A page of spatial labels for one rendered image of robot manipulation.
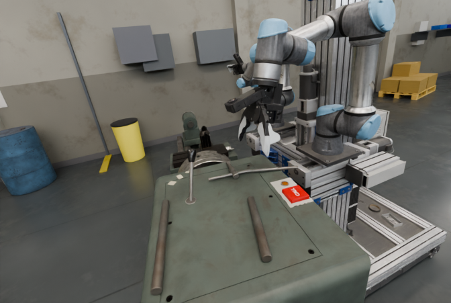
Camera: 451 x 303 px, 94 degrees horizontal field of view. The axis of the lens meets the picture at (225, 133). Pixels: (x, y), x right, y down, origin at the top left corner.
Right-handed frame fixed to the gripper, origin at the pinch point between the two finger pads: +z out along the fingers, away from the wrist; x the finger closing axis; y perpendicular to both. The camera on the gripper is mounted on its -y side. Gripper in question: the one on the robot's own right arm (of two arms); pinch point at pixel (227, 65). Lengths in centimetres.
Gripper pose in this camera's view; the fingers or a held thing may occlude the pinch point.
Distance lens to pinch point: 196.1
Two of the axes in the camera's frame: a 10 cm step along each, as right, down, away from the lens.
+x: 7.1, -4.4, 5.5
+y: 2.1, 8.8, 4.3
